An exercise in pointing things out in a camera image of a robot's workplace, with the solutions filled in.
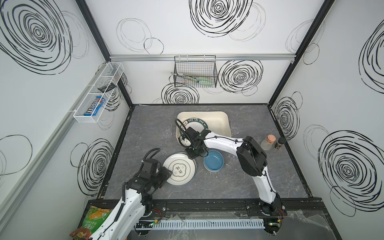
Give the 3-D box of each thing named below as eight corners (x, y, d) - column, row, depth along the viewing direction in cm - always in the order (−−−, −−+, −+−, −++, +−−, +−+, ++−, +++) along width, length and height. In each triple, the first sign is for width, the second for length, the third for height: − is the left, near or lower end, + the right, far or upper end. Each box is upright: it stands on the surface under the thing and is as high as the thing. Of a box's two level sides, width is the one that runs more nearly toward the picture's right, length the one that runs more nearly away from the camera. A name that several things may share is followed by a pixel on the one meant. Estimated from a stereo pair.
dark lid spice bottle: (273, 150, 97) (280, 142, 90) (271, 144, 99) (277, 137, 92) (280, 150, 97) (287, 142, 90) (278, 144, 99) (284, 137, 92)
